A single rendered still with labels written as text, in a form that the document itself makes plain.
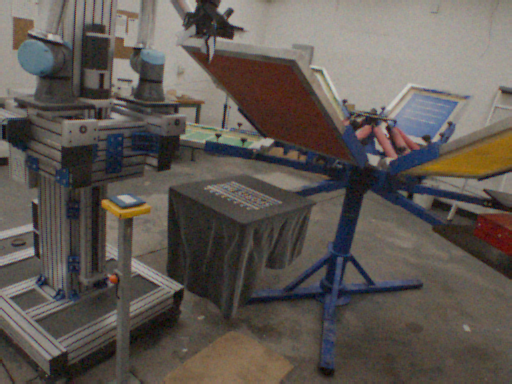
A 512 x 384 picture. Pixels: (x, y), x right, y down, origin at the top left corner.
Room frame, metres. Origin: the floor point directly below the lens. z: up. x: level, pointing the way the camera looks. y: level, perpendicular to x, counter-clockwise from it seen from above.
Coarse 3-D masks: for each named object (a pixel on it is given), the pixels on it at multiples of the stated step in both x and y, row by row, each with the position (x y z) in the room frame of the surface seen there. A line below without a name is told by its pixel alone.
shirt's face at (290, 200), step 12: (204, 180) 1.73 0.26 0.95; (216, 180) 1.75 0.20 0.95; (228, 180) 1.78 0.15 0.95; (240, 180) 1.82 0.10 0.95; (252, 180) 1.85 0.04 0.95; (192, 192) 1.54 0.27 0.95; (204, 192) 1.56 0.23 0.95; (264, 192) 1.69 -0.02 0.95; (276, 192) 1.72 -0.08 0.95; (288, 192) 1.75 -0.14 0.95; (216, 204) 1.44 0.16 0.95; (228, 204) 1.46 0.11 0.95; (276, 204) 1.56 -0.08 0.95; (288, 204) 1.58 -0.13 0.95; (300, 204) 1.61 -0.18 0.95; (240, 216) 1.36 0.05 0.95; (252, 216) 1.38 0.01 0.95; (264, 216) 1.40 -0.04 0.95
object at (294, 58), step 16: (192, 48) 1.61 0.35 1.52; (224, 48) 1.49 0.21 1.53; (240, 48) 1.44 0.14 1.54; (256, 48) 1.40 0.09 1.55; (272, 48) 1.37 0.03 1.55; (288, 64) 1.33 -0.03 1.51; (304, 64) 1.33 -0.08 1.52; (304, 80) 1.37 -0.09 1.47; (320, 96) 1.43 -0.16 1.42; (336, 112) 1.54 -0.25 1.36; (336, 128) 1.58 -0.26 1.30; (288, 144) 2.07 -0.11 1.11; (352, 160) 1.79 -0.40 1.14
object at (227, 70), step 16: (224, 64) 1.59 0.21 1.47; (240, 64) 1.52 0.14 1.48; (224, 80) 1.74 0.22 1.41; (240, 80) 1.65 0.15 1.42; (240, 96) 1.81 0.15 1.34; (256, 96) 1.72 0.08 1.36; (256, 112) 1.89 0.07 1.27; (272, 112) 1.79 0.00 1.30; (272, 128) 1.98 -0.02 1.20; (288, 128) 1.86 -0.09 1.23; (304, 144) 1.94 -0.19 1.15
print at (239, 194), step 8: (224, 184) 1.71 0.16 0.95; (232, 184) 1.73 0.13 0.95; (240, 184) 1.75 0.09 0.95; (216, 192) 1.59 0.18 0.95; (224, 192) 1.60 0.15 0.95; (232, 192) 1.62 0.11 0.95; (240, 192) 1.64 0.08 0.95; (248, 192) 1.65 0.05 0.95; (256, 192) 1.67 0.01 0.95; (232, 200) 1.52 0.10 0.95; (240, 200) 1.53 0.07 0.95; (248, 200) 1.55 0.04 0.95; (256, 200) 1.57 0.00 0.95; (264, 200) 1.58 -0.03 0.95; (272, 200) 1.60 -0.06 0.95; (248, 208) 1.46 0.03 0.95; (256, 208) 1.47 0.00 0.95
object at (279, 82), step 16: (256, 64) 1.45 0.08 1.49; (272, 64) 1.39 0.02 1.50; (256, 80) 1.57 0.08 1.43; (272, 80) 1.50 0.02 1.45; (288, 80) 1.43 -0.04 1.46; (272, 96) 1.63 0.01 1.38; (288, 96) 1.55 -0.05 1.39; (304, 96) 1.48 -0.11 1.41; (288, 112) 1.69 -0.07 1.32; (304, 112) 1.60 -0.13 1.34; (320, 112) 1.52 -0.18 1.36; (304, 128) 1.76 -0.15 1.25; (320, 128) 1.66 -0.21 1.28; (320, 144) 1.83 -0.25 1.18; (336, 144) 1.72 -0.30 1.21
